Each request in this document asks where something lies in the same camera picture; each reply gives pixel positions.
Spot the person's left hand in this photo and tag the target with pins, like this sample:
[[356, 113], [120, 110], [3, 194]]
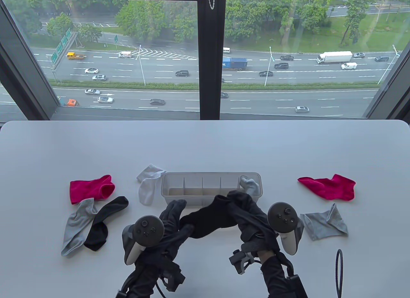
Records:
[[169, 243]]

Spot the person's right hand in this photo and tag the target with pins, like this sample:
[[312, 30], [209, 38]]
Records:
[[253, 227]]

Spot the light blue sock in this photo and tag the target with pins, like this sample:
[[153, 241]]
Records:
[[250, 184]]

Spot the black sock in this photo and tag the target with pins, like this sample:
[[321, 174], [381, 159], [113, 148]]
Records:
[[96, 234], [208, 219]]

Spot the white sock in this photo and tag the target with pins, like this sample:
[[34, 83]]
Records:
[[147, 189]]

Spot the grey sock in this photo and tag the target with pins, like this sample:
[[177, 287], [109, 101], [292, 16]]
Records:
[[75, 227], [323, 226]]

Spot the red sock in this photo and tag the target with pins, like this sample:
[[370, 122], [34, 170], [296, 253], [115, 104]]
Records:
[[89, 189], [330, 187]]

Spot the person's right forearm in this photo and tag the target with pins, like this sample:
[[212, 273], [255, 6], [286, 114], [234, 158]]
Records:
[[278, 278]]

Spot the person's left forearm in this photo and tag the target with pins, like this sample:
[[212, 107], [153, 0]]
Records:
[[141, 283]]

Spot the clear plastic divided organizer box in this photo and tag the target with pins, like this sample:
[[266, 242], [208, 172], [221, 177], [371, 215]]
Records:
[[192, 195]]

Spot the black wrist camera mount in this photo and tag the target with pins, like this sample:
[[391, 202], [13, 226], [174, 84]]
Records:
[[240, 262], [174, 278]]

